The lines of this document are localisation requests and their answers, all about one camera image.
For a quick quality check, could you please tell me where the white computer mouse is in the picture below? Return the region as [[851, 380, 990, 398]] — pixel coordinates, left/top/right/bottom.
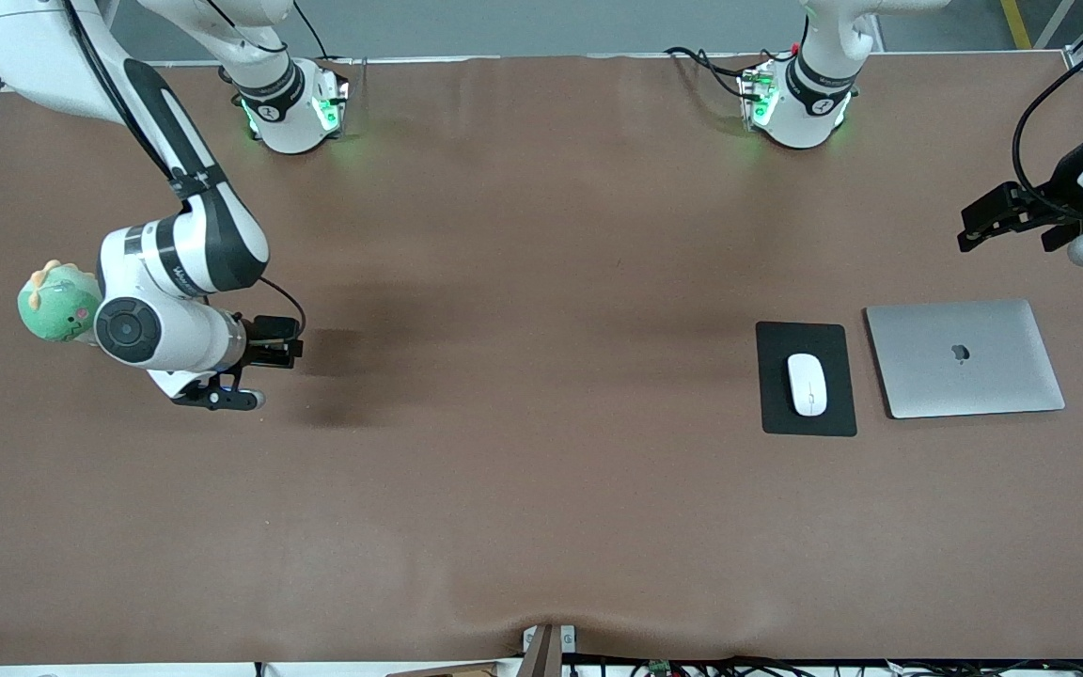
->
[[787, 353, 828, 417]]

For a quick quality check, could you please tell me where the black rectangular mouse pad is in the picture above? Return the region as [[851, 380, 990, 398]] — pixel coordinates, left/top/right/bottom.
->
[[755, 322, 858, 438]]

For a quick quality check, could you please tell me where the silver closed laptop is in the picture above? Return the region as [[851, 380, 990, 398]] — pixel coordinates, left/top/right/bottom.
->
[[864, 299, 1067, 420]]

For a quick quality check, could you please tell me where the green plush dinosaur toy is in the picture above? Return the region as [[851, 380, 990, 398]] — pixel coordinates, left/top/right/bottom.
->
[[17, 260, 106, 345]]

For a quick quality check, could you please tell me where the brown table cover mat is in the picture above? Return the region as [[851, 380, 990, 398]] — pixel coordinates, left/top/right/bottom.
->
[[0, 52, 1083, 665]]

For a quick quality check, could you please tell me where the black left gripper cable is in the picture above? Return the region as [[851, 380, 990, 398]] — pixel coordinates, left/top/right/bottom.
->
[[1012, 28, 1083, 222]]

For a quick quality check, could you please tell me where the black right arm base cable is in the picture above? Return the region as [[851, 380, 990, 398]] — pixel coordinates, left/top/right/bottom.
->
[[290, 0, 334, 63]]

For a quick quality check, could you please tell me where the black arm base cable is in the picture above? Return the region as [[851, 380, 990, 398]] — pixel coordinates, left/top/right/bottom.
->
[[664, 45, 759, 101], [290, 0, 334, 63]]

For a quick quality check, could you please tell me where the black left arm base cable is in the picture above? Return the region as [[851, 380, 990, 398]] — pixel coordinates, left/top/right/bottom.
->
[[664, 45, 759, 101]]

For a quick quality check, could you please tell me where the brown camera mount post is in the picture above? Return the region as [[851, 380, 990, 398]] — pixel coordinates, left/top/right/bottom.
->
[[521, 623, 577, 677]]

